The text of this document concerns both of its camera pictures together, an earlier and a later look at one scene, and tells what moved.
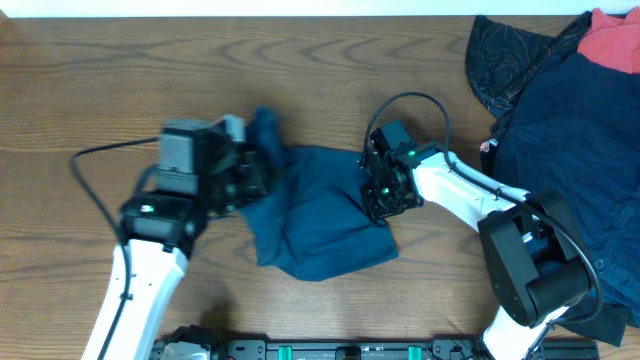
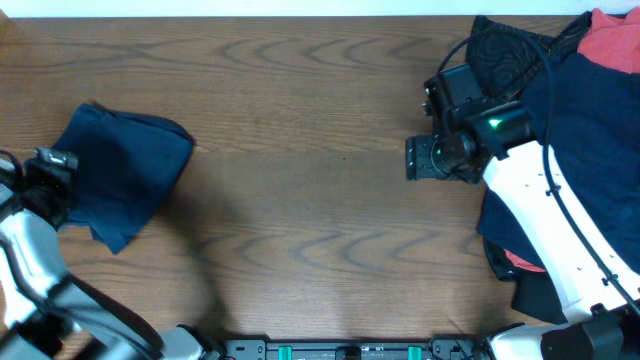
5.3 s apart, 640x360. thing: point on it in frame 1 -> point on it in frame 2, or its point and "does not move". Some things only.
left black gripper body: [232, 186] -> [47, 186]
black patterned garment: [503, 57] does not move
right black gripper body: [383, 202] -> [433, 158]
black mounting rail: [262, 349] does not move
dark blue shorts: [306, 208] -> [128, 166]
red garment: [613, 42] does not move
